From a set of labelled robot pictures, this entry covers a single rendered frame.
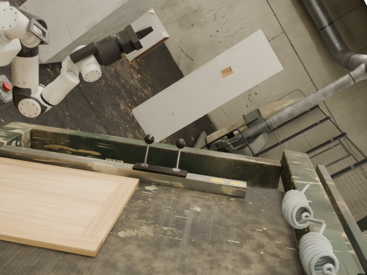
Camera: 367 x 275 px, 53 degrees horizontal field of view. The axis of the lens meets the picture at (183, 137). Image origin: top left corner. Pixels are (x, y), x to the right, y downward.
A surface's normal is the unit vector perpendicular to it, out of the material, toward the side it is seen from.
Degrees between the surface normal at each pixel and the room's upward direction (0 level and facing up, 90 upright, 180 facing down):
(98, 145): 90
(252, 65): 90
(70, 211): 51
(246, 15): 90
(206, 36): 90
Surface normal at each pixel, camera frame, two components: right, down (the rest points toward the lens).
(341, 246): 0.10, -0.94
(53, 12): -0.18, 0.25
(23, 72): 0.04, 0.57
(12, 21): -0.21, -0.20
